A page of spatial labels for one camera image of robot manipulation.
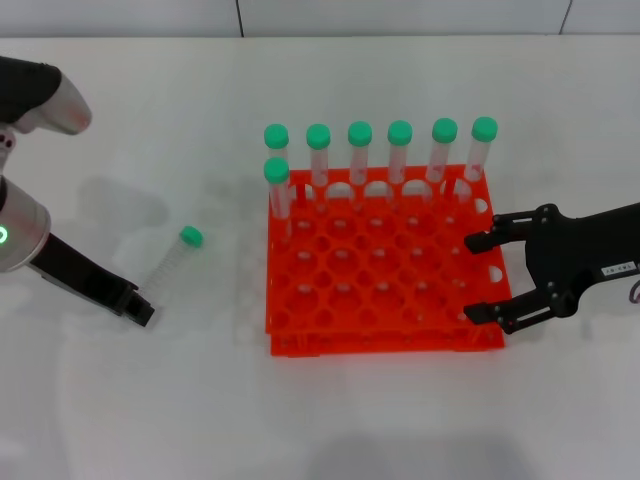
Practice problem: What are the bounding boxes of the clear tube with green cap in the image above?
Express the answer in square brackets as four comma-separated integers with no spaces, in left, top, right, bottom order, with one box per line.
[305,123,332,209]
[263,157,295,246]
[263,123,291,164]
[423,117,459,201]
[387,119,414,206]
[139,225,205,297]
[347,120,374,209]
[460,116,499,201]

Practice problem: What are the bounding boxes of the orange plastic test tube rack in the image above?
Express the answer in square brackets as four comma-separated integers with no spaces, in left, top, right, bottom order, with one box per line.
[263,163,511,359]

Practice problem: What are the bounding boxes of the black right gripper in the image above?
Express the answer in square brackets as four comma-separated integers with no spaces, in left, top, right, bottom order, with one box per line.
[463,202,640,335]

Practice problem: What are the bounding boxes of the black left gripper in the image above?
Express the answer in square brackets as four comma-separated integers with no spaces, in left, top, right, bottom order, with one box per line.
[27,232,156,329]

